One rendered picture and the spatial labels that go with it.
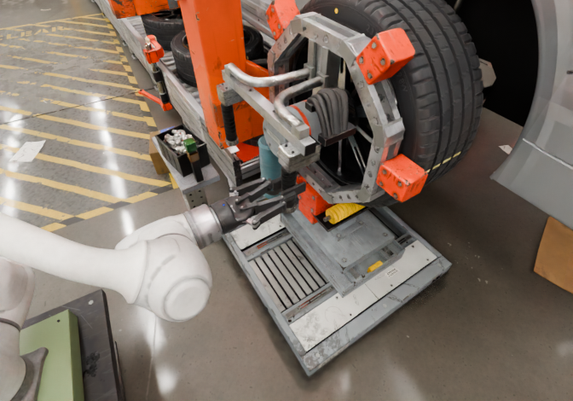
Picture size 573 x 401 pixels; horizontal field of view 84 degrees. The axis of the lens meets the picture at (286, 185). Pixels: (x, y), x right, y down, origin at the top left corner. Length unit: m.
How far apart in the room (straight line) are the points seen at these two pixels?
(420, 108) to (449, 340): 1.09
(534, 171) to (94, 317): 1.43
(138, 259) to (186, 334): 1.02
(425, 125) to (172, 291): 0.63
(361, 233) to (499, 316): 0.70
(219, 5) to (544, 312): 1.82
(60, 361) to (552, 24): 1.54
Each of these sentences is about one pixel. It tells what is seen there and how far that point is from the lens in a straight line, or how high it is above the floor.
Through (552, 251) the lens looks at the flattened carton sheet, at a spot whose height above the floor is 0.01.
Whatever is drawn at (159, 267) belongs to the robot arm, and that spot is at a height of 0.97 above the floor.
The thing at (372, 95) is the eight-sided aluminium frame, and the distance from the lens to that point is 0.78.
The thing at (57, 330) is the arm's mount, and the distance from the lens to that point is 1.33.
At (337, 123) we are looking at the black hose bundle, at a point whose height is 1.00.
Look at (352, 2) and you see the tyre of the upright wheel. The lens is 0.91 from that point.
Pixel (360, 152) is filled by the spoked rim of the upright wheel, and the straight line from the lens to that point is 1.04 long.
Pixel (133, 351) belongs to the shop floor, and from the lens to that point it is 1.60.
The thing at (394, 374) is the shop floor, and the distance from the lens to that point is 1.51.
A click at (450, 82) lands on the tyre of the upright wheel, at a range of 0.87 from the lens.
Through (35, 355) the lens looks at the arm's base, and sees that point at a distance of 1.30.
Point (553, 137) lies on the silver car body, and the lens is 1.01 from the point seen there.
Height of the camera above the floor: 1.41
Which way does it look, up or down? 46 degrees down
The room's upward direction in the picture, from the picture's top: straight up
